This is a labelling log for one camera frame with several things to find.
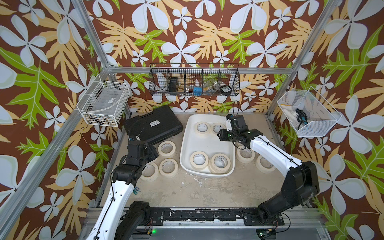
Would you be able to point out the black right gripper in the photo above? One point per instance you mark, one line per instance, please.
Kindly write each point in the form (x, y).
(222, 136)

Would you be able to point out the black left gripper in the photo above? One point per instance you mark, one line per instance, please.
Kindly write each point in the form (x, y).
(151, 151)

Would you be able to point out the cream tape roll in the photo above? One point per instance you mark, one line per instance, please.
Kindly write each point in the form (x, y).
(245, 156)
(216, 127)
(264, 166)
(168, 168)
(167, 149)
(202, 128)
(199, 160)
(219, 164)
(150, 173)

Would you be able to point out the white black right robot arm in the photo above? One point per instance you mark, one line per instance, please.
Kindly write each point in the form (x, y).
(301, 178)

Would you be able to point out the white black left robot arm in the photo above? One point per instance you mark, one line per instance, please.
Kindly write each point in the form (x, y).
(112, 224)

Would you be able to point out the white plastic storage box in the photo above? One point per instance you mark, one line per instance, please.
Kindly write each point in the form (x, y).
(209, 144)

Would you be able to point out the black plastic tool case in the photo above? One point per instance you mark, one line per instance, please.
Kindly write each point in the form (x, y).
(154, 127)

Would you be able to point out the white mesh basket right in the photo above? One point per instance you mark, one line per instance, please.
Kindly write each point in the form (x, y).
(309, 113)

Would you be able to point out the blue green cable ties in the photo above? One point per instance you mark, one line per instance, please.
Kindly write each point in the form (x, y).
(136, 190)

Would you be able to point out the white wire basket left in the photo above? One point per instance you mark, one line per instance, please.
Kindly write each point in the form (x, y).
(104, 102)

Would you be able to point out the black wire basket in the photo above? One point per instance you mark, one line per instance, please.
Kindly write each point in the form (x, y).
(183, 79)

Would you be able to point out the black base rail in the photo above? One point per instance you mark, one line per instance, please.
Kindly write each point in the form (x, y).
(248, 216)

